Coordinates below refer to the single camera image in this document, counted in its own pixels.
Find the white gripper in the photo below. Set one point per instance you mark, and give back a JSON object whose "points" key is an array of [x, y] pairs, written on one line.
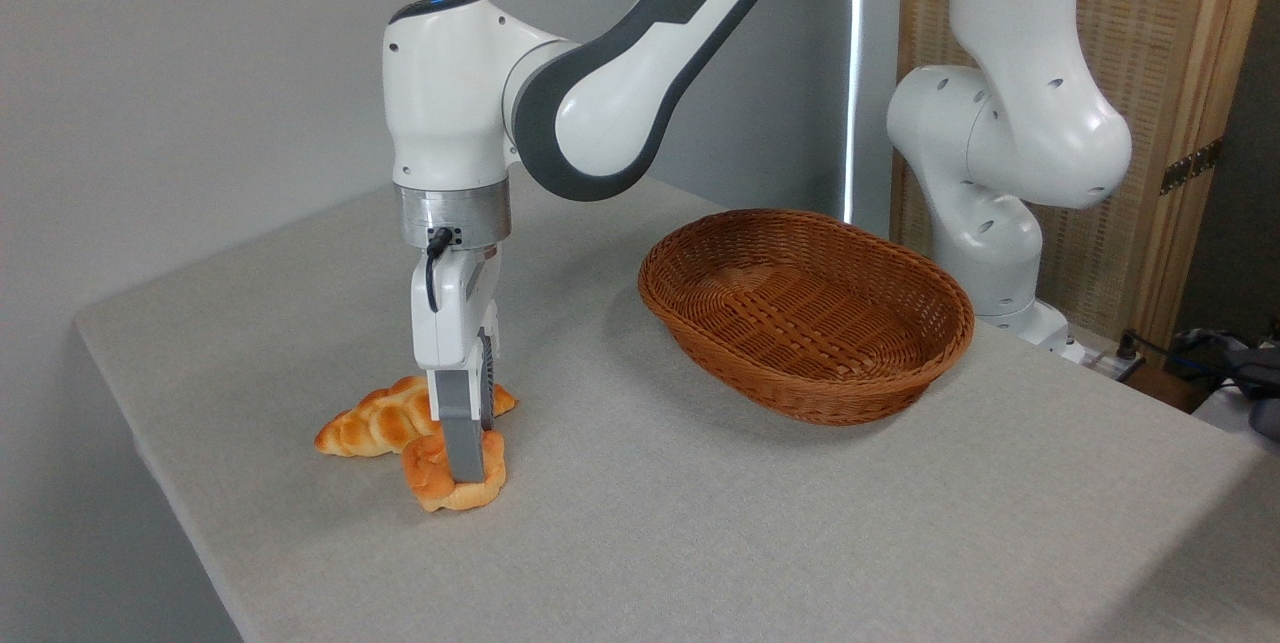
{"points": [[455, 313]]}

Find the round knotted bread roll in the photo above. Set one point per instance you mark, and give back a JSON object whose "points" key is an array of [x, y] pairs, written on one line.
{"points": [[425, 475]]}

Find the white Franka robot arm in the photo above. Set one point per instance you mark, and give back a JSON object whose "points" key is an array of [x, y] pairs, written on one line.
{"points": [[450, 93]]}

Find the long braided bread loaf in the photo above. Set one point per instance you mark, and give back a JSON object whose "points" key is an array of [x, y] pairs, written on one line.
{"points": [[370, 423]]}

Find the brown oval wicker basket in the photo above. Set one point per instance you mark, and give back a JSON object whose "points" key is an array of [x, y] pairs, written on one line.
{"points": [[800, 393]]}

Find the grey tablecloth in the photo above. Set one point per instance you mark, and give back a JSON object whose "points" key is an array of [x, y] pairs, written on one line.
{"points": [[700, 523]]}

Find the white vertical light strip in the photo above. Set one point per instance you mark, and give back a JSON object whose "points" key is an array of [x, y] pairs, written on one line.
{"points": [[853, 73]]}

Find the white power strip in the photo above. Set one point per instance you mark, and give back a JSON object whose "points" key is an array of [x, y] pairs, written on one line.
{"points": [[1115, 361]]}

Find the dark metal screen hinge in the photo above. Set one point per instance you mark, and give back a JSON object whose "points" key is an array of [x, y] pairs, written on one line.
{"points": [[1190, 166]]}

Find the wooden rattan folding screen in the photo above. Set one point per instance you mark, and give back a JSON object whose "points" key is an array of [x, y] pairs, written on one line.
{"points": [[1150, 23]]}

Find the dark grey bag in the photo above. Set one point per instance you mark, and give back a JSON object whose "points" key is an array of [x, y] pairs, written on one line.
{"points": [[1250, 373]]}

